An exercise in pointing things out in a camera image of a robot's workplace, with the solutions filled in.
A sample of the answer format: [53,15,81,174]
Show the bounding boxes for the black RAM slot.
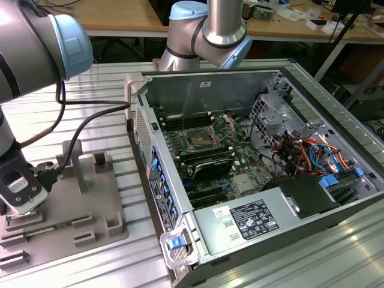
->
[161,112,211,121]
[163,119,211,130]
[179,153,234,166]
[178,146,231,157]

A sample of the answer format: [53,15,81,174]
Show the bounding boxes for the CPU socket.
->
[185,131,217,151]

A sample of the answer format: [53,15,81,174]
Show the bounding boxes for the black expansion slot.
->
[187,186,229,201]

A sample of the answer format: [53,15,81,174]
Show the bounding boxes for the green RAM stick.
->
[23,220,75,238]

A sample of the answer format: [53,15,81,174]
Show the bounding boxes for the grey parts rack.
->
[0,140,130,272]

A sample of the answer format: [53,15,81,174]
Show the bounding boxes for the thin locking lever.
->
[181,101,188,133]

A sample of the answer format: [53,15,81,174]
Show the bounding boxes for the blue case latch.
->
[167,236,184,250]

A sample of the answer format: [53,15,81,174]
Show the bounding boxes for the open PC case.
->
[124,59,384,288]

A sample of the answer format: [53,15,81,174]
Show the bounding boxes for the wooden desk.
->
[68,0,384,46]

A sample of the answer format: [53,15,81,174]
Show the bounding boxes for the black expansion card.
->
[191,157,234,181]

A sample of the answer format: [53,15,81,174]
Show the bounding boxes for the silver power supply unit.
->
[191,191,301,256]

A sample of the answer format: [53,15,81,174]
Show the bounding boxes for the metal socket cover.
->
[208,114,240,142]

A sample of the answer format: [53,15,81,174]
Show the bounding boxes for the silver chipset heatsink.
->
[233,173,253,193]

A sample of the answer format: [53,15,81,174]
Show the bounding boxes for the green motherboard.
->
[161,113,289,211]

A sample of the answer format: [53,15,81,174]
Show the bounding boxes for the perforated metal drive cage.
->
[248,76,304,151]

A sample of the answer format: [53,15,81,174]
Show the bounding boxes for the green circuit board device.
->
[243,2,275,22]

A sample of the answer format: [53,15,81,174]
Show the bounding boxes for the black plastic shroud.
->
[262,175,341,219]

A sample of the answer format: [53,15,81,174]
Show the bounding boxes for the white papers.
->
[274,7,304,22]

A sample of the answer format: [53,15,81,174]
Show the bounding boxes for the blue disk carrier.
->
[319,175,339,190]

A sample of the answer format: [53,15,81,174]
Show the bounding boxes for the small white box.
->
[306,17,346,33]

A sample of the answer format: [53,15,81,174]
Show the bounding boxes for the black box under desk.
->
[344,86,384,121]

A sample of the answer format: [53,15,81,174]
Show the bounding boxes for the black monitor stand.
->
[328,0,373,44]

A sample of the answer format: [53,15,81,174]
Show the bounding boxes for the black camera cable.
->
[32,80,132,193]

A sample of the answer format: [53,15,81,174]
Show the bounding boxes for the red wire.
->
[271,140,298,157]

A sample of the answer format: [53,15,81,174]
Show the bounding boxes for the blue wire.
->
[308,143,344,173]

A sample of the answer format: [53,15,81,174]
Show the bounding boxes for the orange wire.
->
[295,137,358,175]

